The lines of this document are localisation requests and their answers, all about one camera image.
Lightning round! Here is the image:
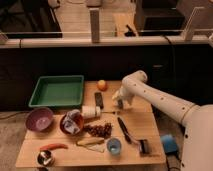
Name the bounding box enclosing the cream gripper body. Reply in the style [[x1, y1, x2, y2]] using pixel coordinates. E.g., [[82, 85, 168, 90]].
[[112, 88, 131, 107]]

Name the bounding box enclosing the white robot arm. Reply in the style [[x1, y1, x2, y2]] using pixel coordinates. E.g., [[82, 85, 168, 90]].
[[112, 70, 213, 171]]

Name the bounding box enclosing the orange fruit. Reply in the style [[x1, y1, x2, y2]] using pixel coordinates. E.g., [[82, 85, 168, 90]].
[[97, 80, 107, 91]]

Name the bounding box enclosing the black remote control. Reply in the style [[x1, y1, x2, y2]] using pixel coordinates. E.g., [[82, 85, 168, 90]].
[[94, 92, 104, 109]]

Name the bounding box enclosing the bunch of dark grapes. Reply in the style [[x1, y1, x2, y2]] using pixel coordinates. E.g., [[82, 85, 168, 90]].
[[83, 123, 112, 139]]

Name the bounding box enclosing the blue cup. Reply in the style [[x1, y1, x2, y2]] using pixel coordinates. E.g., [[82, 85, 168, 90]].
[[107, 138, 121, 155]]

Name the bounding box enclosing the dish brush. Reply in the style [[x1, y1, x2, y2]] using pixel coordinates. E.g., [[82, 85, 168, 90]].
[[135, 139, 150, 155]]

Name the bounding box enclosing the brown bowl with wrapper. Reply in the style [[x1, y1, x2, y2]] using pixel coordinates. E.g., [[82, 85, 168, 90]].
[[60, 109, 84, 135]]

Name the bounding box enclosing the blue box on floor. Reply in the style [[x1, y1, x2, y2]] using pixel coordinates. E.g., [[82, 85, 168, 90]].
[[160, 134, 179, 154]]

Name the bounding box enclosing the green plastic tray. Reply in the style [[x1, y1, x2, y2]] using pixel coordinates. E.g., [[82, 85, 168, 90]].
[[28, 75, 84, 108]]

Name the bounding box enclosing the black box background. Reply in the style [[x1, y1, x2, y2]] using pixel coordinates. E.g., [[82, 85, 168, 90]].
[[134, 0, 185, 30]]

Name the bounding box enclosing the red chili pepper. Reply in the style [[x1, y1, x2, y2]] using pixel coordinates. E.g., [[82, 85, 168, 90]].
[[39, 143, 68, 151]]

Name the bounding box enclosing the purple bowl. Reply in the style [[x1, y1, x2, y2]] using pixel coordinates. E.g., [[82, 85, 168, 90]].
[[25, 107, 54, 132]]

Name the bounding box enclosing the black handled tool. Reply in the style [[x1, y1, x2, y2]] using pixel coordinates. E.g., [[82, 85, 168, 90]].
[[117, 117, 132, 144]]

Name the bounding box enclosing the white post left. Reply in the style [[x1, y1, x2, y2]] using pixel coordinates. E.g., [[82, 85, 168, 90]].
[[90, 8, 100, 43]]

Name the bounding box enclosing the white post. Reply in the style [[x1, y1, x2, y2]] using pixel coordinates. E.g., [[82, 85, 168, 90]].
[[90, 8, 100, 43], [182, 6, 204, 41]]

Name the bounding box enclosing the white post right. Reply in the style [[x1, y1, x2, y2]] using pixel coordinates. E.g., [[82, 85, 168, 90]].
[[182, 6, 204, 41]]

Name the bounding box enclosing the white metal rail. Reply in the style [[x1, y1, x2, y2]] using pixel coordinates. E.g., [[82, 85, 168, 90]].
[[0, 35, 213, 49]]

